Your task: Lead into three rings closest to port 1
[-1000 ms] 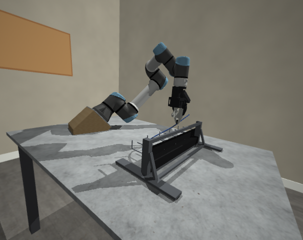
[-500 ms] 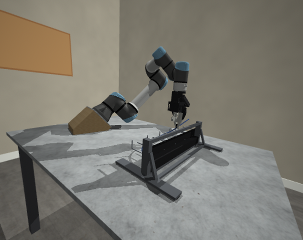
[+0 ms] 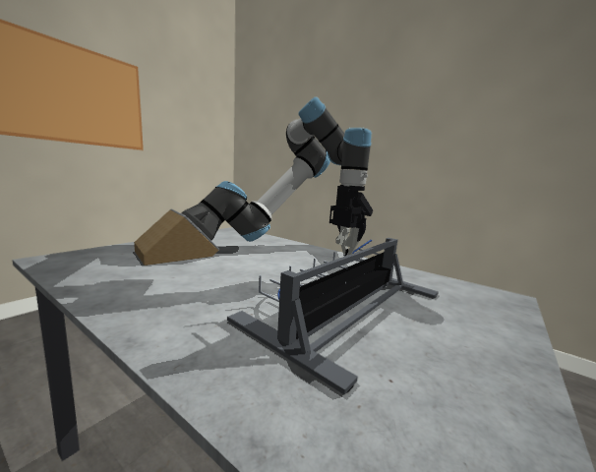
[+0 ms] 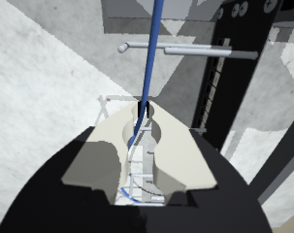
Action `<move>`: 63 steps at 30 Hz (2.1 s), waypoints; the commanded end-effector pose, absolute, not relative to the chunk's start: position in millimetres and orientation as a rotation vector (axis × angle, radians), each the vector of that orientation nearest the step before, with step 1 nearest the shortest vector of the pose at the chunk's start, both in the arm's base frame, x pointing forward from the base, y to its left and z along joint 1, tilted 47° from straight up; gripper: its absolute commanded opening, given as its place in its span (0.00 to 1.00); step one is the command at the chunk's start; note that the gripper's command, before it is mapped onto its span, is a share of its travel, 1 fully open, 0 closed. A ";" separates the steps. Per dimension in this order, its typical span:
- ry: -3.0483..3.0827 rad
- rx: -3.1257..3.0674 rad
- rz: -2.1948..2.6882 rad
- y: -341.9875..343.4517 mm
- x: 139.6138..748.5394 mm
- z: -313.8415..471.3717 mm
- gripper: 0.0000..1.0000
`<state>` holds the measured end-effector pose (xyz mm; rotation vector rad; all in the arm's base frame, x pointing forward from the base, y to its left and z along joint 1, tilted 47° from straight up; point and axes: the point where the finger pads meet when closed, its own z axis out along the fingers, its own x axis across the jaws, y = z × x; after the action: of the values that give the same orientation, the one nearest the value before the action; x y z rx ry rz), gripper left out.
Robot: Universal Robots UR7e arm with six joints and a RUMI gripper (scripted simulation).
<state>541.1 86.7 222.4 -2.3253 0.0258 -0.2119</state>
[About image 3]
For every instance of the dark grey free-standing rack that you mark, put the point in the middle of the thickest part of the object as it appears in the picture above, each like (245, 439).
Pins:
(304, 309)

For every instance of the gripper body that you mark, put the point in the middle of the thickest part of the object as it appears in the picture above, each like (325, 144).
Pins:
(347, 207)

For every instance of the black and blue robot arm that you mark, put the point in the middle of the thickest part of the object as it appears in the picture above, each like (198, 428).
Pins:
(227, 202)

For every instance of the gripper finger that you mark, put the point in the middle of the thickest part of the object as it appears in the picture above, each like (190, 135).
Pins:
(341, 238)
(355, 236)

